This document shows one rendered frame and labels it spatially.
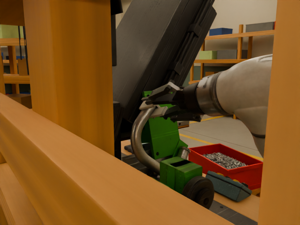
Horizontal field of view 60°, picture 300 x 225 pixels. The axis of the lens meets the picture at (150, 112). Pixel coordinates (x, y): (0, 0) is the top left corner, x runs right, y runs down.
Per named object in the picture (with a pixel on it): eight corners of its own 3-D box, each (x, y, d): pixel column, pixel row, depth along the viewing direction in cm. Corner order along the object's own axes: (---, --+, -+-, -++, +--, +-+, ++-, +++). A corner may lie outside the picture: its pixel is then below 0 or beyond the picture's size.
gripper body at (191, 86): (224, 97, 60) (195, 102, 68) (203, 71, 57) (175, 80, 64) (213, 122, 57) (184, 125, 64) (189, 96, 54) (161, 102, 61)
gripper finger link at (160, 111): (166, 106, 72) (168, 107, 72) (152, 109, 77) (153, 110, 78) (161, 114, 70) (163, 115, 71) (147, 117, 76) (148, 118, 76)
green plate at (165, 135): (165, 151, 92) (156, 93, 92) (181, 151, 85) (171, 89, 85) (139, 158, 85) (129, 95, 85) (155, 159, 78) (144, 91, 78)
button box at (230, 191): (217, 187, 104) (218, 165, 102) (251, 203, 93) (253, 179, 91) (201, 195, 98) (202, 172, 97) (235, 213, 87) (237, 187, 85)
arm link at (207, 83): (224, 60, 53) (202, 68, 57) (208, 93, 49) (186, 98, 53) (247, 90, 56) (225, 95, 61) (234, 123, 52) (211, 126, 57)
